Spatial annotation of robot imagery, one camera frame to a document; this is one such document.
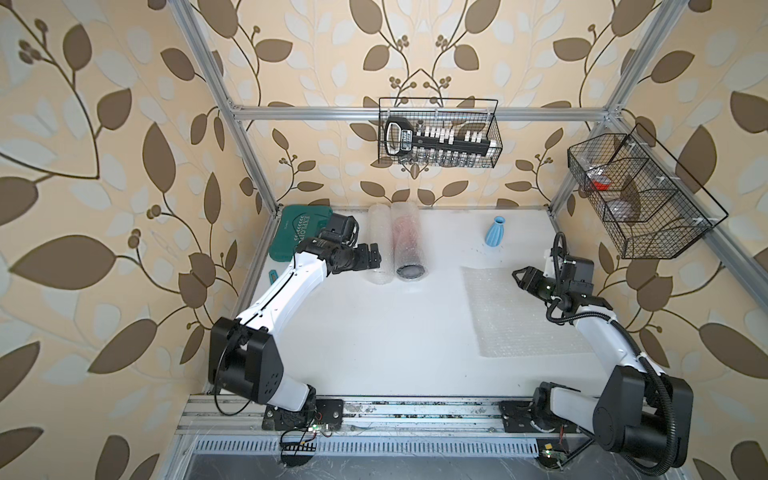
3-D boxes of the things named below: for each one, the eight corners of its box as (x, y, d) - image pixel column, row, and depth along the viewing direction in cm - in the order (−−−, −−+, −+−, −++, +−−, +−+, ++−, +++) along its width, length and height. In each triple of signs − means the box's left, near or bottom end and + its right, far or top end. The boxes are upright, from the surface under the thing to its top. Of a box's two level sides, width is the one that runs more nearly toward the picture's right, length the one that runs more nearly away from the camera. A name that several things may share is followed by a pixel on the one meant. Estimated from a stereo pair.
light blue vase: (486, 248, 110) (494, 227, 101) (483, 237, 114) (491, 216, 105) (499, 248, 110) (508, 227, 101) (495, 237, 114) (504, 216, 105)
